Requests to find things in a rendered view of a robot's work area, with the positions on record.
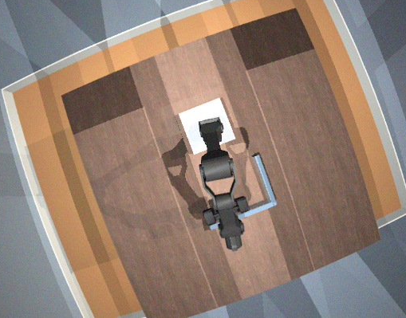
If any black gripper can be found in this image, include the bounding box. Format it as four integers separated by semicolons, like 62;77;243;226
203;196;250;226

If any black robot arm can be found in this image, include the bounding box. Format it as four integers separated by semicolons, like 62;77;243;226
199;117;245;251

